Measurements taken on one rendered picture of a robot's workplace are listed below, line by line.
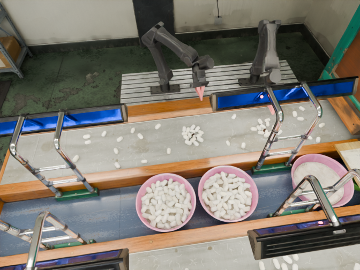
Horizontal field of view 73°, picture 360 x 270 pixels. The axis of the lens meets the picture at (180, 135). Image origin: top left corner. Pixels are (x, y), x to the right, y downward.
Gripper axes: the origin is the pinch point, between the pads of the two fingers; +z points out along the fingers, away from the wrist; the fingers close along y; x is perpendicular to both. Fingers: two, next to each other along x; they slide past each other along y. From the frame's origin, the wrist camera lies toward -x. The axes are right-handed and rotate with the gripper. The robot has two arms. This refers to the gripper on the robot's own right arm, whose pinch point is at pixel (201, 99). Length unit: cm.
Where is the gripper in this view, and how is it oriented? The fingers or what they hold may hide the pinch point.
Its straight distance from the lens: 138.0
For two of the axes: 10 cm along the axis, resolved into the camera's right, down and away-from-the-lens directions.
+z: 1.4, 9.9, 0.7
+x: -0.6, -0.6, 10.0
